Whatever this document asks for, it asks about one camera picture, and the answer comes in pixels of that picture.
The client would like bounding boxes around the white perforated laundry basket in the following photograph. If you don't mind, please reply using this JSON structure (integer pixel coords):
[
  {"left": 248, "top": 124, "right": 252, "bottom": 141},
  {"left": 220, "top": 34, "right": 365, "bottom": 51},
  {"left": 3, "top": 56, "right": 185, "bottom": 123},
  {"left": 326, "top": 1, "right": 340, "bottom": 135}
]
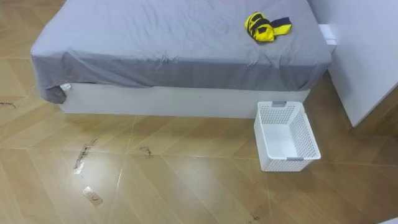
[{"left": 253, "top": 100, "right": 322, "bottom": 172}]

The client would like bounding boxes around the white cabinet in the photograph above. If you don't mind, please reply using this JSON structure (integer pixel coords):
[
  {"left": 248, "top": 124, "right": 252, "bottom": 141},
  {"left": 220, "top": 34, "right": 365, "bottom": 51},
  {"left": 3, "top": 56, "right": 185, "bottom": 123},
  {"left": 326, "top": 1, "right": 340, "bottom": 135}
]
[{"left": 307, "top": 0, "right": 398, "bottom": 128}]

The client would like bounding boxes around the grey bed with white base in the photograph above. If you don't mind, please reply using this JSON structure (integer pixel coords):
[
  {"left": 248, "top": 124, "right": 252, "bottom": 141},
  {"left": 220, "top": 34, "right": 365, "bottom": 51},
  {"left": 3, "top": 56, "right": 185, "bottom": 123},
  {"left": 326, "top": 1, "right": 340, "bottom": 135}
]
[{"left": 30, "top": 0, "right": 333, "bottom": 119}]

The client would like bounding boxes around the yellow and black garment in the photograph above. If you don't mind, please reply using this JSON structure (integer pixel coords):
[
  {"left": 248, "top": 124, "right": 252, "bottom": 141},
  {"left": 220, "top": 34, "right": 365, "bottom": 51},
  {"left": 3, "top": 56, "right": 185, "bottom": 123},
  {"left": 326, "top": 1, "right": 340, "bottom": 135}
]
[{"left": 244, "top": 11, "right": 293, "bottom": 43}]

